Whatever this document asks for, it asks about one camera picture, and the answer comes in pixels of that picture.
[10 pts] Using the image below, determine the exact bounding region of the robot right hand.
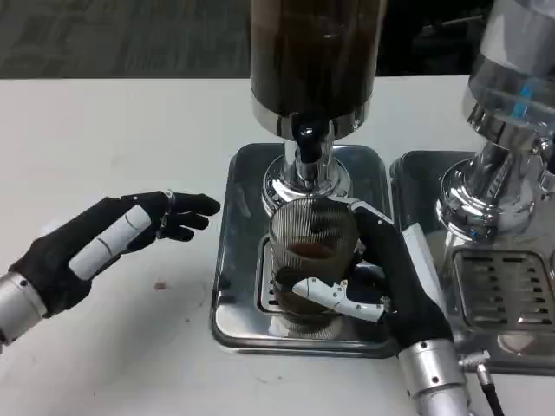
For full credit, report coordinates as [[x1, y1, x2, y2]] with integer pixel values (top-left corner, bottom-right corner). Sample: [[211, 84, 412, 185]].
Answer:
[[276, 194, 454, 350]]

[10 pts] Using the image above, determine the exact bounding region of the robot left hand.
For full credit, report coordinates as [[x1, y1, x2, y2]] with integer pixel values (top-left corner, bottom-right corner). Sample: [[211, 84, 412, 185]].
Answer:
[[8, 189, 223, 320]]

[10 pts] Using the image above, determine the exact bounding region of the clear ribbed glass cup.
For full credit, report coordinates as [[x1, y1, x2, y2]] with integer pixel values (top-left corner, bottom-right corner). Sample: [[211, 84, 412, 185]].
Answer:
[[268, 200, 363, 337]]

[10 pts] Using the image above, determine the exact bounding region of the steel drip tray base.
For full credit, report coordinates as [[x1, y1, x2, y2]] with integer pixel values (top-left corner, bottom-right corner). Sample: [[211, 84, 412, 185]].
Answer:
[[210, 142, 398, 359], [388, 149, 555, 376]]

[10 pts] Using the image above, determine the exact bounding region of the black dispenser tap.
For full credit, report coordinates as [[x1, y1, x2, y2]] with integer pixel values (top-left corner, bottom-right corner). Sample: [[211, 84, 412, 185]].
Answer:
[[291, 114, 324, 166]]

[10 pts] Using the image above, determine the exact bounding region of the chrome dispenser tap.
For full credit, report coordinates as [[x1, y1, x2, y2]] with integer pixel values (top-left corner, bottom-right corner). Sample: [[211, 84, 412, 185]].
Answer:
[[537, 133, 555, 192]]

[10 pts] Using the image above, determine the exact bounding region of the clear empty drink dispenser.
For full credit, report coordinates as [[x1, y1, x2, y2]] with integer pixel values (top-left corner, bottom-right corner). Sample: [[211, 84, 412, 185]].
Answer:
[[434, 0, 555, 244]]

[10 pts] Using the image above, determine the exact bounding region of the dark drink dispenser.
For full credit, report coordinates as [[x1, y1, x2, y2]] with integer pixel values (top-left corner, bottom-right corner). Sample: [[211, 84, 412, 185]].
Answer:
[[249, 0, 383, 214]]

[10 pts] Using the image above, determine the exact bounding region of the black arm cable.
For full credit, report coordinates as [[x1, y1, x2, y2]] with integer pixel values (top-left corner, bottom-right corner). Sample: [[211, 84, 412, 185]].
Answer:
[[458, 350, 506, 416]]

